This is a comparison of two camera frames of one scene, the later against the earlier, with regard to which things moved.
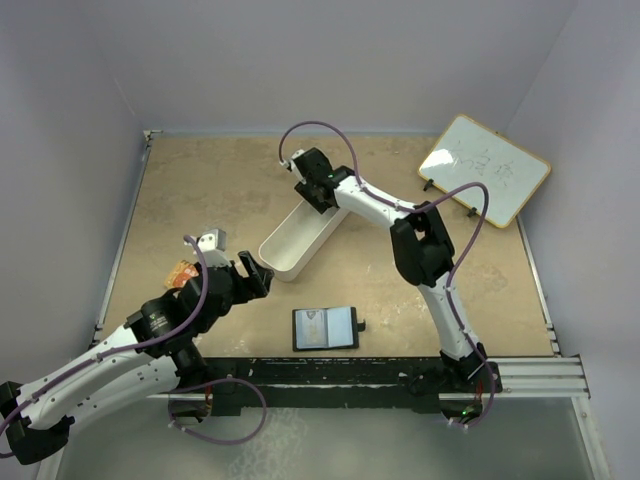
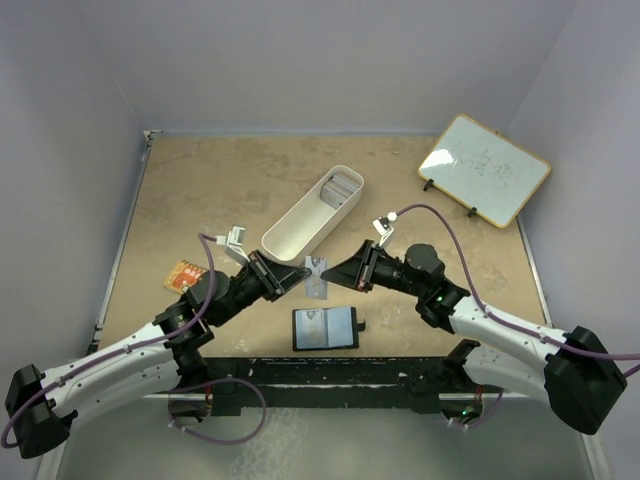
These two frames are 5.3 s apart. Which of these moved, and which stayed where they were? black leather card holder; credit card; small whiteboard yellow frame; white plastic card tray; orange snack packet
Moved: white plastic card tray
Stayed: black leather card holder; small whiteboard yellow frame; orange snack packet; credit card
